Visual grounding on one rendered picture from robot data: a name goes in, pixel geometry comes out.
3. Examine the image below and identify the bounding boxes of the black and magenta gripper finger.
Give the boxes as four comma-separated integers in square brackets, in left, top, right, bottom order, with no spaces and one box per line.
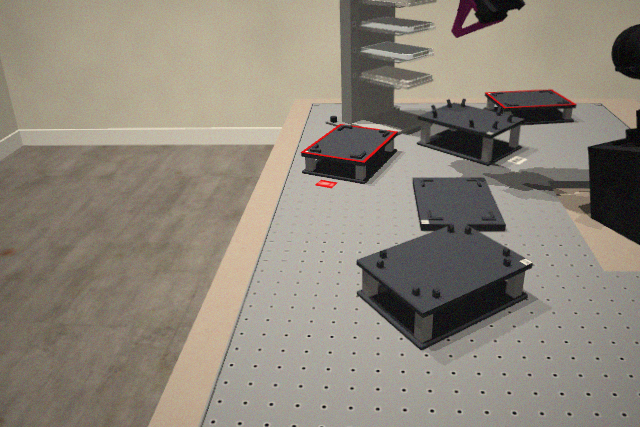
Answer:
[451,0,497,38]
[460,4,503,29]

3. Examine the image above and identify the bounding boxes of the white multi-well plate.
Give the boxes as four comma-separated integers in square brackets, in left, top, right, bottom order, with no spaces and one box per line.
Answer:
[360,42,435,63]
[360,66,433,90]

